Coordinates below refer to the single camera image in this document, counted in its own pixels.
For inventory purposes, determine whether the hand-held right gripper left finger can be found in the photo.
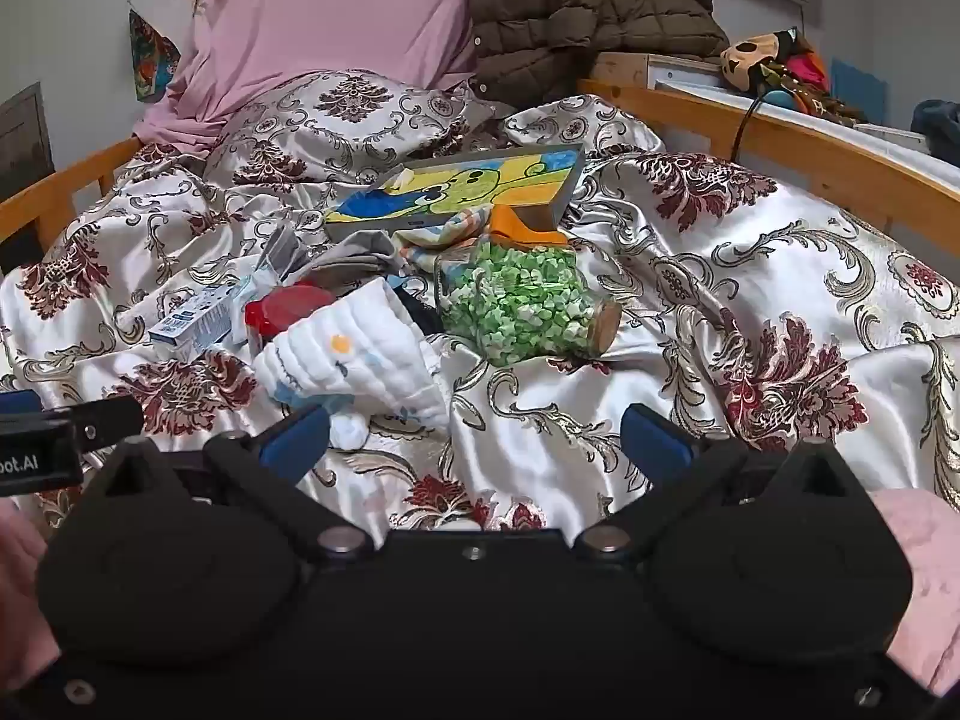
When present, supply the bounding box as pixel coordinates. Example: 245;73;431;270
101;403;380;562

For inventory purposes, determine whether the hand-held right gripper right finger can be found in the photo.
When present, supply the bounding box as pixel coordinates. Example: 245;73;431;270
574;403;856;563

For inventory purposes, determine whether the white knit sock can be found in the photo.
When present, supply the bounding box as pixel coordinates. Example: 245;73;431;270
251;276;451;455

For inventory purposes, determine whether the grey white cloth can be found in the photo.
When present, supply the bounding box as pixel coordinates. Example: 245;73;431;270
307;229;410;293

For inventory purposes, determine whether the striped sock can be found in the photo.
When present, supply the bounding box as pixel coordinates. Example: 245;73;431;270
394;204;496;275

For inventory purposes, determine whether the orange cloth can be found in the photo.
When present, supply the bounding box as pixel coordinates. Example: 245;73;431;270
487;204;571;248

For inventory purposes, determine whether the cartoon printed box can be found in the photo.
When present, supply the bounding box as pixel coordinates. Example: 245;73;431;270
322;142;586;245

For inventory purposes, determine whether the red lidded container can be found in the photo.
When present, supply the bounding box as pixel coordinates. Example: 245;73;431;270
244;283;335;353

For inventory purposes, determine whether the blue white carton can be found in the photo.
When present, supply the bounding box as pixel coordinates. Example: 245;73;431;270
148;274;260;365

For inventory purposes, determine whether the black cloth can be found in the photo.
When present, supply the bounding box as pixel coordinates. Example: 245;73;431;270
390;277;447;338

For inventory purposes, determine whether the grey striped cloth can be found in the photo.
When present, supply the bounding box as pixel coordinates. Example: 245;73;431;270
256;226;307;278

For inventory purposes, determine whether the glass jar of paper stars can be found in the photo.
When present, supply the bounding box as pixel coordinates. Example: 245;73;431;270
435;236;623;367

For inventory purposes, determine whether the floral satin blanket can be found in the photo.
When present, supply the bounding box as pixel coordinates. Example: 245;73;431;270
0;69;960;535

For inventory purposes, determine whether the hanging cartoon scroll poster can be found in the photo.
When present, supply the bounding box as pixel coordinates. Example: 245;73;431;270
129;9;181;102

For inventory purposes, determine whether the plywood box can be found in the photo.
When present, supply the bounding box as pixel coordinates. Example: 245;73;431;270
589;52;725;91

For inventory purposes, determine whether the plush toy with clothes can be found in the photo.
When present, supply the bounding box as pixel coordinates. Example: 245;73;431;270
765;64;867;125

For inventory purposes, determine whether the plush toy face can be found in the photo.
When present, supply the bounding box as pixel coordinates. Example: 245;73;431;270
720;28;800;95

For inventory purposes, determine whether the pink red cloth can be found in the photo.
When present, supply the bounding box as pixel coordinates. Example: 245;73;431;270
784;45;830;91

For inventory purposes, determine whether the dark teal cloth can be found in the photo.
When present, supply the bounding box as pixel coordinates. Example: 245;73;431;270
910;99;960;160

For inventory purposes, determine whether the pink hanging sheet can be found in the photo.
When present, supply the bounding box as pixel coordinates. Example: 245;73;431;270
139;0;481;158

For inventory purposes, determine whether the brown puffer jacket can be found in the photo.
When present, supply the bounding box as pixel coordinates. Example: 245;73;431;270
466;0;730;102

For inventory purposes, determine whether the grey wall panel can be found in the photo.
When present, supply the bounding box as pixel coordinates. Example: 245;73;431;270
0;82;53;182

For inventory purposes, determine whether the black cable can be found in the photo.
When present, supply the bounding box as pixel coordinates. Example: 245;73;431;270
730;86;775;163

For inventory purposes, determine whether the blue wall panel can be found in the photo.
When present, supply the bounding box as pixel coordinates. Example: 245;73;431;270
831;58;887;125

